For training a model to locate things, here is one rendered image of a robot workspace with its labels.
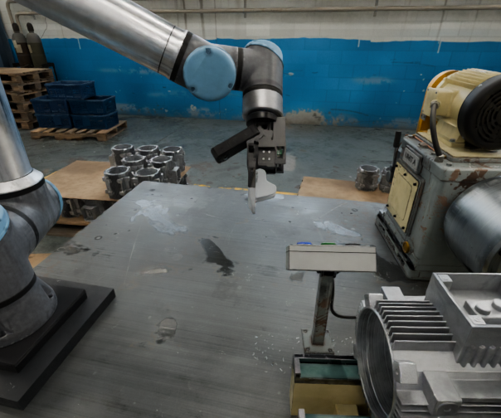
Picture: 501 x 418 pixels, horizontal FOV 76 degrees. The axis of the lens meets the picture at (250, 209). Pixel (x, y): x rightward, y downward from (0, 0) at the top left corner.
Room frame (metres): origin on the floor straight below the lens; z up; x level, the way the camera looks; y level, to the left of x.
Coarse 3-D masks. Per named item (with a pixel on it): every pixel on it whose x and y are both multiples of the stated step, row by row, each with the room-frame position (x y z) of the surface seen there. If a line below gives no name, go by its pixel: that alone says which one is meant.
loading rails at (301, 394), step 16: (304, 368) 0.37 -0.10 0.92; (320, 368) 0.37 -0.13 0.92; (336, 368) 0.37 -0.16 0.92; (352, 368) 0.37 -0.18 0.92; (304, 384) 0.36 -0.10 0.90; (320, 384) 0.35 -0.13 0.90; (336, 384) 0.35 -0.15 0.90; (352, 384) 0.35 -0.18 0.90; (304, 400) 0.36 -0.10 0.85; (320, 400) 0.35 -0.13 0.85; (336, 400) 0.35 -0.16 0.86; (352, 400) 0.35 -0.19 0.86; (304, 416) 0.28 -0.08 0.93; (320, 416) 0.29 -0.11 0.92; (336, 416) 0.29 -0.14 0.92; (352, 416) 0.29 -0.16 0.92; (368, 416) 0.29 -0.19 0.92
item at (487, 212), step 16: (464, 192) 0.71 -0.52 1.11; (480, 192) 0.66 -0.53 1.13; (496, 192) 0.64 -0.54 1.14; (464, 208) 0.66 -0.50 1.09; (480, 208) 0.62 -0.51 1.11; (496, 208) 0.60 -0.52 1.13; (448, 224) 0.68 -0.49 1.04; (464, 224) 0.63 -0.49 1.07; (480, 224) 0.59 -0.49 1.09; (496, 224) 0.56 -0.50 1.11; (448, 240) 0.67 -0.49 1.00; (464, 240) 0.61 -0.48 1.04; (480, 240) 0.56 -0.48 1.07; (496, 240) 0.53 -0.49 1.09; (464, 256) 0.59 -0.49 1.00; (480, 256) 0.54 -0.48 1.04; (496, 256) 0.52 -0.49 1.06; (480, 272) 0.53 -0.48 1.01; (496, 272) 0.52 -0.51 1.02
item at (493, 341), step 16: (432, 288) 0.36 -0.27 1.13; (448, 288) 0.35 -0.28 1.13; (464, 288) 0.36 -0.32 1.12; (480, 288) 0.36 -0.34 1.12; (496, 288) 0.36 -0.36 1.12; (448, 304) 0.32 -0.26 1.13; (464, 304) 0.33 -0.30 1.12; (480, 304) 0.31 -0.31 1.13; (496, 304) 0.32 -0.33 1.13; (448, 320) 0.31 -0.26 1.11; (464, 320) 0.28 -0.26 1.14; (496, 320) 0.30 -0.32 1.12; (464, 336) 0.27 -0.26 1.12; (480, 336) 0.27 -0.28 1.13; (496, 336) 0.27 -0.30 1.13; (464, 352) 0.27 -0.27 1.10; (480, 352) 0.27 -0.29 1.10; (496, 352) 0.27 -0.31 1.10
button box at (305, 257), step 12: (288, 252) 0.52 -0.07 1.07; (300, 252) 0.51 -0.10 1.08; (312, 252) 0.51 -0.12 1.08; (324, 252) 0.51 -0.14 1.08; (336, 252) 0.51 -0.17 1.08; (348, 252) 0.51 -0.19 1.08; (360, 252) 0.51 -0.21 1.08; (372, 252) 0.51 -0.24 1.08; (288, 264) 0.50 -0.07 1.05; (300, 264) 0.50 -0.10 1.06; (312, 264) 0.50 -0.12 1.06; (324, 264) 0.50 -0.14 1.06; (336, 264) 0.50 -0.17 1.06; (348, 264) 0.50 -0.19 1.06; (360, 264) 0.49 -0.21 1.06; (372, 264) 0.49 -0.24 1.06
